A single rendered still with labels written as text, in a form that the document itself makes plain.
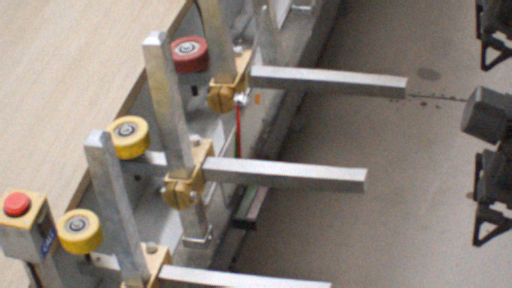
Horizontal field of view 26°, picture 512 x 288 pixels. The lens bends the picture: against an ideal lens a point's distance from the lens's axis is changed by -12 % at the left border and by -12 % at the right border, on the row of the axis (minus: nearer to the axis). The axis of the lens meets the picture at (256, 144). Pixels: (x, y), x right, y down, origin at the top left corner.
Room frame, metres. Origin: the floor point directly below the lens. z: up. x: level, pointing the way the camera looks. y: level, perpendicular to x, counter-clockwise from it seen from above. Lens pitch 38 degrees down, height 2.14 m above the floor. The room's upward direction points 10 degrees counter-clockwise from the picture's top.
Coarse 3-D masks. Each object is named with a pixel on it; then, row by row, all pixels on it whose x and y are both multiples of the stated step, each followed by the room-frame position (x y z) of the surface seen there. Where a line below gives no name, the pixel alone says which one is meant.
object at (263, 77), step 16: (208, 64) 1.92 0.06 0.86; (192, 80) 1.90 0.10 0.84; (208, 80) 1.89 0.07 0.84; (256, 80) 1.85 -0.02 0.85; (272, 80) 1.84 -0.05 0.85; (288, 80) 1.83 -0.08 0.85; (304, 80) 1.82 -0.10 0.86; (320, 80) 1.81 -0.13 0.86; (336, 80) 1.80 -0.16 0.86; (352, 80) 1.79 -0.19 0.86; (368, 80) 1.78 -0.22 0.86; (384, 80) 1.77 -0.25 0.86; (400, 80) 1.77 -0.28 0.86; (384, 96) 1.76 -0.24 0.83; (400, 96) 1.75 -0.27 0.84
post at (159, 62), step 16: (160, 32) 1.62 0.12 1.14; (144, 48) 1.61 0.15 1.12; (160, 48) 1.59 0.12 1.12; (160, 64) 1.60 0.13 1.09; (160, 80) 1.60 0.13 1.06; (176, 80) 1.62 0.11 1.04; (160, 96) 1.60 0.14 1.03; (176, 96) 1.61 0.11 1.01; (160, 112) 1.60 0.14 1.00; (176, 112) 1.60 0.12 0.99; (160, 128) 1.61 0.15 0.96; (176, 128) 1.59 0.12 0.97; (176, 144) 1.60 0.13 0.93; (176, 160) 1.60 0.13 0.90; (192, 160) 1.62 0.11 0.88; (176, 176) 1.60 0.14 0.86; (192, 208) 1.60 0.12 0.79; (192, 224) 1.60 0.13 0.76
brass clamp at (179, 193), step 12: (204, 144) 1.68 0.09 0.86; (204, 156) 1.65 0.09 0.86; (168, 180) 1.60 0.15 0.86; (180, 180) 1.59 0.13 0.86; (192, 180) 1.59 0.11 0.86; (204, 180) 1.63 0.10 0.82; (168, 192) 1.58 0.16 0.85; (180, 192) 1.57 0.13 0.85; (192, 192) 1.58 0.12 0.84; (168, 204) 1.58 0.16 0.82; (180, 204) 1.57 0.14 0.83; (192, 204) 1.59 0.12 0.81
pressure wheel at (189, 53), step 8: (184, 40) 1.94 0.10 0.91; (192, 40) 1.94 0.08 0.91; (200, 40) 1.93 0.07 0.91; (176, 48) 1.92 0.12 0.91; (184, 48) 1.91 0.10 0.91; (192, 48) 1.92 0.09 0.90; (200, 48) 1.90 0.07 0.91; (176, 56) 1.89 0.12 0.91; (184, 56) 1.89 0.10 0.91; (192, 56) 1.88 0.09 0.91; (200, 56) 1.88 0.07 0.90; (208, 56) 1.90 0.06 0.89; (176, 64) 1.88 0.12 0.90; (184, 64) 1.88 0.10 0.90; (192, 64) 1.88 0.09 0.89; (200, 64) 1.88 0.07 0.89; (176, 72) 1.89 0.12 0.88; (184, 72) 1.88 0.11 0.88; (192, 72) 1.88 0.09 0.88; (192, 88) 1.91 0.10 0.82
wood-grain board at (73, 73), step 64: (0, 0) 2.34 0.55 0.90; (64, 0) 2.24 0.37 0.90; (128, 0) 2.16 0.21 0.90; (192, 0) 2.13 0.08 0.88; (0, 64) 2.03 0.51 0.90; (64, 64) 1.96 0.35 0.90; (128, 64) 1.91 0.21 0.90; (0, 128) 1.79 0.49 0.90; (64, 128) 1.75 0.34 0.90; (0, 192) 1.59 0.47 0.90; (64, 192) 1.56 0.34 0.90; (0, 256) 1.41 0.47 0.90
